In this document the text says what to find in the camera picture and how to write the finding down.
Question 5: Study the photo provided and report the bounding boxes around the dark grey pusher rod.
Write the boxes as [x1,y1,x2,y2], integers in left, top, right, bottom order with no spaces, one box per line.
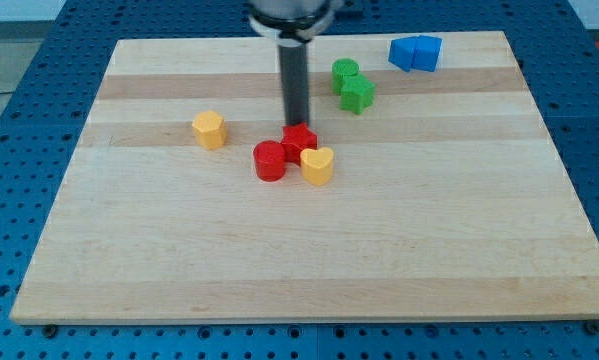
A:
[278,44,310,126]

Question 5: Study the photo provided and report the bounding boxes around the red cylinder block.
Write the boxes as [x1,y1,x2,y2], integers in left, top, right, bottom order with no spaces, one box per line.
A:
[253,140,286,182]

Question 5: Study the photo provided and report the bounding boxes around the green star block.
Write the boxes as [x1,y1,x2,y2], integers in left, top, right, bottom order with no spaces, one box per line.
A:
[339,74,376,115]

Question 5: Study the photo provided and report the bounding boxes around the red star block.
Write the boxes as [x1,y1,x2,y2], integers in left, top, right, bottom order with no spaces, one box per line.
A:
[281,123,318,165]

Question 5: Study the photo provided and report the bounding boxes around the green cylinder block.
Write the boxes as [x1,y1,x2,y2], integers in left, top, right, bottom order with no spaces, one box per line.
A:
[331,58,359,95]

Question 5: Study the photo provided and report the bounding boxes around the yellow heart block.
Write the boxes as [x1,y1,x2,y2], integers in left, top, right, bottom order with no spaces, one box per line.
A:
[300,147,334,186]

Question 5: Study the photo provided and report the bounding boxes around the yellow hexagon block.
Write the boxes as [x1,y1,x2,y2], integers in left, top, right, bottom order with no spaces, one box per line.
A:
[192,110,227,150]

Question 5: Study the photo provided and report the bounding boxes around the blue angled block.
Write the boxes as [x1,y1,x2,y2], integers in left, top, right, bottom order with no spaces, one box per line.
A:
[388,37,418,72]

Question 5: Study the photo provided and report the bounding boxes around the blue cube block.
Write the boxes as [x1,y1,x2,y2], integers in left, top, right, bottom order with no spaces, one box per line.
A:
[411,35,442,72]

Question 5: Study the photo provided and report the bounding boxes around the wooden board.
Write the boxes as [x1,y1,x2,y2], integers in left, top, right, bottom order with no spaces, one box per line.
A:
[10,31,599,325]

